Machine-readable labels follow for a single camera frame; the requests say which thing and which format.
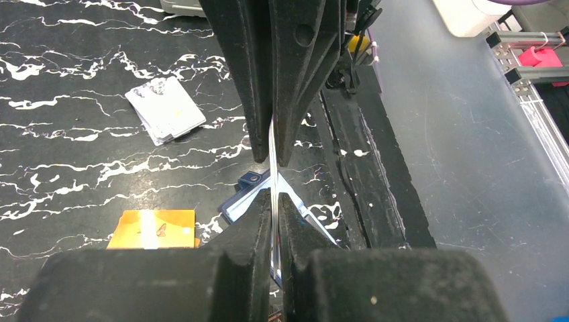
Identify white card stack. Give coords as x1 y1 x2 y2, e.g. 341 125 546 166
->
125 76 206 146

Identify aluminium frame rail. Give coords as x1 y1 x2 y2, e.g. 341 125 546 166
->
482 23 568 191

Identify red plastic part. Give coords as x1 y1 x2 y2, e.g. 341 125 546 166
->
517 46 568 87

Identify navy blue card holder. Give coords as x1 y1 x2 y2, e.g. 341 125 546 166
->
218 170 338 245

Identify orange credit card stack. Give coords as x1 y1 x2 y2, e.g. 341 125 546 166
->
107 209 200 250

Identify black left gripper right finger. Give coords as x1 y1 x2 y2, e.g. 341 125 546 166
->
278 193 508 321

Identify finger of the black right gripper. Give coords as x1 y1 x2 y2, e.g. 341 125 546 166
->
269 1 346 167
200 0 272 162

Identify single orange credit card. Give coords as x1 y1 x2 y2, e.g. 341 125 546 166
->
268 119 282 285

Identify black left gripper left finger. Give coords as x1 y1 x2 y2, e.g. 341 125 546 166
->
17 190 271 321

